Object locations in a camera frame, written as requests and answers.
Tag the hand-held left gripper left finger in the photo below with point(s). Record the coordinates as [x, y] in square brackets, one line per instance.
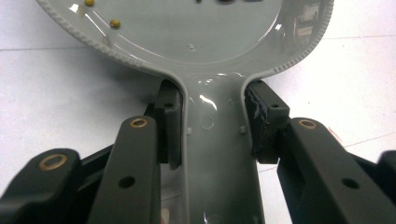
[137, 174]

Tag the grey dustpan with orange edge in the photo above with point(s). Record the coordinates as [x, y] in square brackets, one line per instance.
[218, 46]

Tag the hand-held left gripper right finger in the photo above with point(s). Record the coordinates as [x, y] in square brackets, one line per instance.
[311, 174]

